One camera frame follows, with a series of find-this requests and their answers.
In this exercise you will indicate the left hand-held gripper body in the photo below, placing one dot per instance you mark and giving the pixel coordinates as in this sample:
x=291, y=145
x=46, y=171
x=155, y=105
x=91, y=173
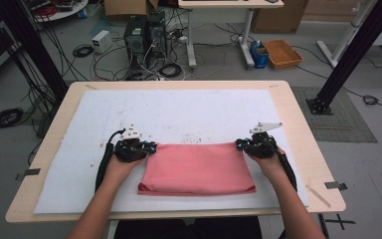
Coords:
x=131, y=149

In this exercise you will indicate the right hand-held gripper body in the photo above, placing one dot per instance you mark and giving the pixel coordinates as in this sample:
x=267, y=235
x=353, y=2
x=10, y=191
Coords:
x=262, y=146

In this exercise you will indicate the pink tank top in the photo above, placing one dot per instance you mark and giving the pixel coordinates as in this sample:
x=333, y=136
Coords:
x=195, y=169

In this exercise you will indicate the person's left hand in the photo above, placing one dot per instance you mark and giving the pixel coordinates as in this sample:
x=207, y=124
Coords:
x=121, y=171

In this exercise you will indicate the person's right hand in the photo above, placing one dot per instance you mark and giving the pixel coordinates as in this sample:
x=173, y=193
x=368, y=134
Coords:
x=272, y=167

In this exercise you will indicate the white foam mat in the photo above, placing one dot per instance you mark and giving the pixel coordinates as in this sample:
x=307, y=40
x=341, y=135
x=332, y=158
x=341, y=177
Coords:
x=119, y=109

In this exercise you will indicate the thin wooden stick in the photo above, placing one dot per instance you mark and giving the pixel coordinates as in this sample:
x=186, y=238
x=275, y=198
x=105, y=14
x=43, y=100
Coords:
x=319, y=196

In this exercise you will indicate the light wooden table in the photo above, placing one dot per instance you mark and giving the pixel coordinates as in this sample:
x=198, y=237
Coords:
x=63, y=109

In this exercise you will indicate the black tape strip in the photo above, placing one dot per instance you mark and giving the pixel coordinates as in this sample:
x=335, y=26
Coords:
x=335, y=186
x=30, y=172

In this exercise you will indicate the grey floor mat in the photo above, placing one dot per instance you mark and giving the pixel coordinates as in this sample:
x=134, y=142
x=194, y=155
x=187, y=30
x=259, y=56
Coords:
x=341, y=116

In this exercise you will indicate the person's dark clothing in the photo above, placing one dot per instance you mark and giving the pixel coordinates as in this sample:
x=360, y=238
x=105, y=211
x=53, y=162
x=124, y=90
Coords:
x=185, y=229

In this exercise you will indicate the blue box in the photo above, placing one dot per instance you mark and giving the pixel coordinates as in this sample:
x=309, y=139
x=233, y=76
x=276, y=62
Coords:
x=259, y=56

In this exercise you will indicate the black computer tower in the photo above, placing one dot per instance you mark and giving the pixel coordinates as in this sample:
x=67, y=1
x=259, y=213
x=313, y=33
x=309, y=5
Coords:
x=135, y=41
x=156, y=35

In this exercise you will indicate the white power supply box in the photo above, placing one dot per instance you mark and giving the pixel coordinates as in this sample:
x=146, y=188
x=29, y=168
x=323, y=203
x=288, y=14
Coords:
x=101, y=41

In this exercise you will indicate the cardboard box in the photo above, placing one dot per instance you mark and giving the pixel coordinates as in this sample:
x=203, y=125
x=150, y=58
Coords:
x=126, y=6
x=278, y=16

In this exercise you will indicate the white desk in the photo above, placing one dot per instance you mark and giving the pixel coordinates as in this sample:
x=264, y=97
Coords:
x=229, y=3

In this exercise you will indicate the white metal stand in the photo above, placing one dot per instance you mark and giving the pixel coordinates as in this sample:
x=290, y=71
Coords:
x=344, y=33

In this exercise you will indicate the round white table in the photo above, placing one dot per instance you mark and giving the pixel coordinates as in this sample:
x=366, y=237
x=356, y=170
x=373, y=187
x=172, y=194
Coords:
x=59, y=11

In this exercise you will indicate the black aluminium frame post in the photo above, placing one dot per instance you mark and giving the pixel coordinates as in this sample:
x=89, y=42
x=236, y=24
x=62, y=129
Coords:
x=354, y=49
x=36, y=49

